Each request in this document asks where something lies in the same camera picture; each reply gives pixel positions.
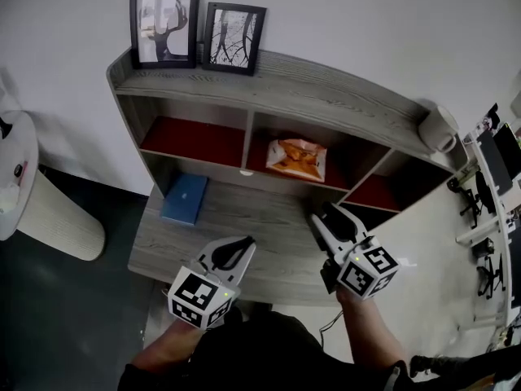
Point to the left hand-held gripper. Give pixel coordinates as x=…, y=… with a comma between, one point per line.
x=199, y=295

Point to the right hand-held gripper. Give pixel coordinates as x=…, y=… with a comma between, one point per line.
x=366, y=271

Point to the blue pack of tissues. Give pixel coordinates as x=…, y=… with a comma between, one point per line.
x=183, y=199

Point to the grey wooden shelf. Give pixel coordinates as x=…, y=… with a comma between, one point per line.
x=309, y=92

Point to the person's left forearm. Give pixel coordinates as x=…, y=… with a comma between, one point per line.
x=167, y=346

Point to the person's right forearm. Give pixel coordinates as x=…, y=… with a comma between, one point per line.
x=366, y=328

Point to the orange white snack bag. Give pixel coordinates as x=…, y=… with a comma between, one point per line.
x=296, y=160

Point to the person's black clothing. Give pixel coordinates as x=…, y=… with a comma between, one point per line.
x=260, y=357

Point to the black office chair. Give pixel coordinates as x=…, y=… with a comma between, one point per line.
x=493, y=277
x=474, y=196

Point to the white mug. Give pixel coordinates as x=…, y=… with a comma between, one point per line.
x=439, y=130

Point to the long white office desk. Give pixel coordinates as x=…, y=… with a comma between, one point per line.
x=494, y=214

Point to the black computer monitor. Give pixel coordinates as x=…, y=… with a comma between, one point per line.
x=509, y=150
x=493, y=162

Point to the round white ribbed side table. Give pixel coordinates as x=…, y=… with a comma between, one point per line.
x=53, y=214

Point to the small dark device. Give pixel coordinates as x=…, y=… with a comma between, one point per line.
x=200, y=51

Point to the small round black gadget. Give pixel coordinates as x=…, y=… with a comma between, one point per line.
x=18, y=170

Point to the crumpled white tissue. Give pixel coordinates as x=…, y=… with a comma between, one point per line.
x=8, y=198

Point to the small black picture frame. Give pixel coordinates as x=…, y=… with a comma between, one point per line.
x=233, y=38

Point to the large black picture frame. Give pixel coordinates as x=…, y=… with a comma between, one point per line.
x=165, y=25

